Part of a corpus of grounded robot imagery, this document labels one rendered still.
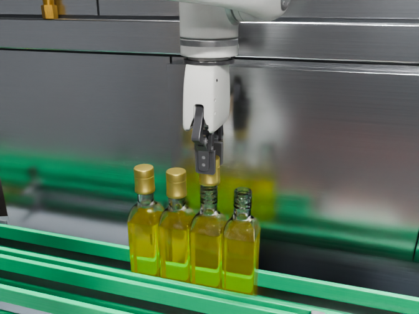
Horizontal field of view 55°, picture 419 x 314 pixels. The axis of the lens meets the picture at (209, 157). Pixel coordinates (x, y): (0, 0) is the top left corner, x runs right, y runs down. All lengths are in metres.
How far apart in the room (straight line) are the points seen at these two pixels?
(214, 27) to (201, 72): 0.06
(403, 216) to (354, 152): 0.15
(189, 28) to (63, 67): 0.41
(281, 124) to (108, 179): 0.42
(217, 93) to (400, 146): 0.33
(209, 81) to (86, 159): 0.46
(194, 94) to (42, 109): 0.48
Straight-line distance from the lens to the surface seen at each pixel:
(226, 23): 0.57
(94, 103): 0.89
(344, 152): 0.75
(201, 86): 0.57
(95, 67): 0.87
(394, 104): 0.73
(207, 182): 0.65
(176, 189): 0.68
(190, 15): 0.58
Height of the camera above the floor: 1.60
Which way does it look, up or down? 21 degrees down
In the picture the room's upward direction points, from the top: straight up
